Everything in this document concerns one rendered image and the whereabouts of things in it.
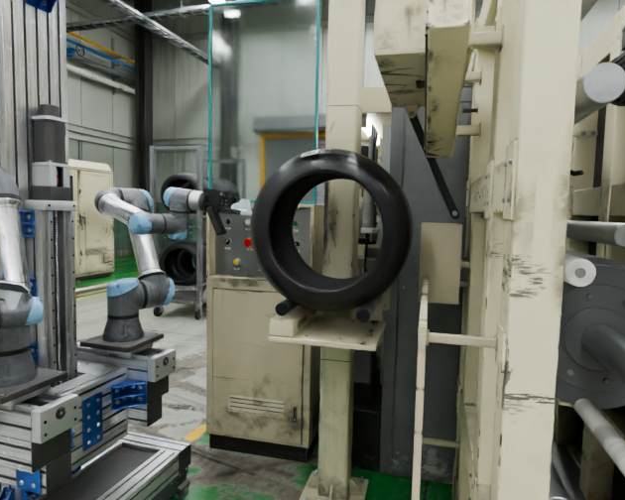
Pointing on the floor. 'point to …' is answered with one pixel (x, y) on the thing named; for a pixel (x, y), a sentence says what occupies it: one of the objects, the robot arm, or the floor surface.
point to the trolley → (173, 256)
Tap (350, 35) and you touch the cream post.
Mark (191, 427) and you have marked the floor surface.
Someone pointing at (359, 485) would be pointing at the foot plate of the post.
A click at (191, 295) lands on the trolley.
